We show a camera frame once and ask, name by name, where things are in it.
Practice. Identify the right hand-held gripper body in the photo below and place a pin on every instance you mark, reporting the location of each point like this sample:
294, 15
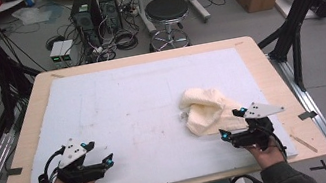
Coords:
256, 131

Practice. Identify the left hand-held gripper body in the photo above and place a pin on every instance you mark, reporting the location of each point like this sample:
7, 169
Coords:
75, 169

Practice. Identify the cream cloth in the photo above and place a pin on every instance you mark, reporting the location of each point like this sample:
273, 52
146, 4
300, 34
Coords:
210, 110

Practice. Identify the person's right hand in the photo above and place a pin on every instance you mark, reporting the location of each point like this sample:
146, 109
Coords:
268, 155

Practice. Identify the thin wooden stick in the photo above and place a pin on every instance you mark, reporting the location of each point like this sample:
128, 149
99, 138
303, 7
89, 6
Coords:
303, 143

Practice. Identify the black tape piece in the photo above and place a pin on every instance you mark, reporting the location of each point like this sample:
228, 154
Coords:
12, 172
307, 115

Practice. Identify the white foam mat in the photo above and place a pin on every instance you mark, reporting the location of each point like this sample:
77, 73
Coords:
140, 109

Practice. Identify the black tape cross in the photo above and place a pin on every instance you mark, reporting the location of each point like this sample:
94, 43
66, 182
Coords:
324, 167

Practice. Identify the white power supply box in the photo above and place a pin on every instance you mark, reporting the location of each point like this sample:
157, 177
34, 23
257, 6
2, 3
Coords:
68, 50
56, 52

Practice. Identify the black round stool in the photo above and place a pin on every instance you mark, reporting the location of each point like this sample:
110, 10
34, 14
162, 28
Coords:
166, 8

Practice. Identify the large black computer tower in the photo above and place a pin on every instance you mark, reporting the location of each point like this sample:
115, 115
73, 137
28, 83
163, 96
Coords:
85, 17

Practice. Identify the slim black computer tower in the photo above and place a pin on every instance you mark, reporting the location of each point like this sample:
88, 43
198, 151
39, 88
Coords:
109, 7

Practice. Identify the clear plastic bag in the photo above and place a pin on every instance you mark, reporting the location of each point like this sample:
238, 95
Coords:
30, 15

